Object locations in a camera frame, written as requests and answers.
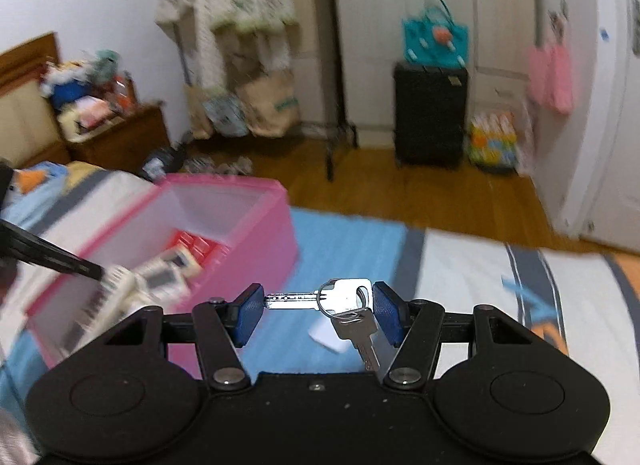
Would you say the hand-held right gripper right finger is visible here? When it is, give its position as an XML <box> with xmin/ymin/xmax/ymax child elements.
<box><xmin>372</xmin><ymin>281</ymin><xmax>533</xmax><ymax>390</ymax></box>

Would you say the black bag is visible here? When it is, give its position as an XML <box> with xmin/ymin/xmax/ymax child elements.
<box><xmin>140</xmin><ymin>142</ymin><xmax>186</xmax><ymax>180</ymax></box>

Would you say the red patterned box liner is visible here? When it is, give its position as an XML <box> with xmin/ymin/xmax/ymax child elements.
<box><xmin>167</xmin><ymin>229</ymin><xmax>233</xmax><ymax>291</ymax></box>

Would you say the wooden nightstand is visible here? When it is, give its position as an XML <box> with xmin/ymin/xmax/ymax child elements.
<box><xmin>67</xmin><ymin>101</ymin><xmax>171</xmax><ymax>178</ymax></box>

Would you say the brown paper bag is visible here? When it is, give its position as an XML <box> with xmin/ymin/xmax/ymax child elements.
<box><xmin>236</xmin><ymin>70</ymin><xmax>301</xmax><ymax>138</ymax></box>

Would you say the white patterned plastic bag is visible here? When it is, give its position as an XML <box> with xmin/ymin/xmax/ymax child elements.
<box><xmin>202</xmin><ymin>92</ymin><xmax>249</xmax><ymax>138</ymax></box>

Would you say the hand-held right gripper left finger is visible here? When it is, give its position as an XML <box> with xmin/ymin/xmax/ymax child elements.
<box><xmin>102</xmin><ymin>282</ymin><xmax>266</xmax><ymax>391</ymax></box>

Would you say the tan paper bag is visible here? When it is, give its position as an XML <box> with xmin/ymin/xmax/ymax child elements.
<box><xmin>182</xmin><ymin>84</ymin><xmax>216</xmax><ymax>140</ymax></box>

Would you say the silver key bunch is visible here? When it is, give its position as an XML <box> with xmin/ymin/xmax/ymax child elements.
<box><xmin>264</xmin><ymin>277</ymin><xmax>383</xmax><ymax>373</ymax></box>

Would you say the teal tote bag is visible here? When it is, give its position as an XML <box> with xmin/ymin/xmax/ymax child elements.
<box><xmin>402</xmin><ymin>0</ymin><xmax>470</xmax><ymax>68</ymax></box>

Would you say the colourful packet bundle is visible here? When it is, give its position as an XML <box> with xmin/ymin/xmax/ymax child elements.
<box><xmin>467</xmin><ymin>112</ymin><xmax>518</xmax><ymax>176</ymax></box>

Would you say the small white flat item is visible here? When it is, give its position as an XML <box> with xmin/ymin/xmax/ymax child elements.
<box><xmin>308</xmin><ymin>317</ymin><xmax>351</xmax><ymax>354</ymax></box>

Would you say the black suitcase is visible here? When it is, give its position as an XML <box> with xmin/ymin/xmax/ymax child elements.
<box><xmin>392</xmin><ymin>61</ymin><xmax>470</xmax><ymax>170</ymax></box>

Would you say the white cabinet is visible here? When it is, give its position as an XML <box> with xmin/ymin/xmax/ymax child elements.
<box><xmin>530</xmin><ymin>0</ymin><xmax>640</xmax><ymax>252</ymax></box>

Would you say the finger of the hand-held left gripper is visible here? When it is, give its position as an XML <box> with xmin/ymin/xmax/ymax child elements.
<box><xmin>0</xmin><ymin>217</ymin><xmax>106</xmax><ymax>281</ymax></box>

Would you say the pile of soft toys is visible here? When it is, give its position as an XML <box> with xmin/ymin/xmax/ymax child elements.
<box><xmin>40</xmin><ymin>50</ymin><xmax>138</xmax><ymax>140</ymax></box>

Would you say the pink hanging bag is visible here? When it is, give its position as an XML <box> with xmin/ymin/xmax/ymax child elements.
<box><xmin>529</xmin><ymin>40</ymin><xmax>576</xmax><ymax>116</ymax></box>

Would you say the grey fluffy cloth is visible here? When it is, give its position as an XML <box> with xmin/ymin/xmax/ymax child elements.
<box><xmin>0</xmin><ymin>407</ymin><xmax>43</xmax><ymax>465</ymax></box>

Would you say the white device with screen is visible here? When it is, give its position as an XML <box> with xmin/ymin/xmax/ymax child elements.
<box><xmin>160</xmin><ymin>245</ymin><xmax>203</xmax><ymax>277</ymax></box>

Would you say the white wardrobe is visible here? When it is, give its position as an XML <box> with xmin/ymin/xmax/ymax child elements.
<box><xmin>330</xmin><ymin>0</ymin><xmax>551</xmax><ymax>150</ymax></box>

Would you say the black clothes rack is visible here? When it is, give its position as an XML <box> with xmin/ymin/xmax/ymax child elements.
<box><xmin>170</xmin><ymin>0</ymin><xmax>358</xmax><ymax>183</ymax></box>

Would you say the pink storage box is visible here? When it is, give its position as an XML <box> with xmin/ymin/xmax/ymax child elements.
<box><xmin>25</xmin><ymin>174</ymin><xmax>301</xmax><ymax>381</ymax></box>

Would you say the wooden padded headboard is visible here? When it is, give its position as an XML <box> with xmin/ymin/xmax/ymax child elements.
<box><xmin>0</xmin><ymin>32</ymin><xmax>71</xmax><ymax>168</ymax></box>

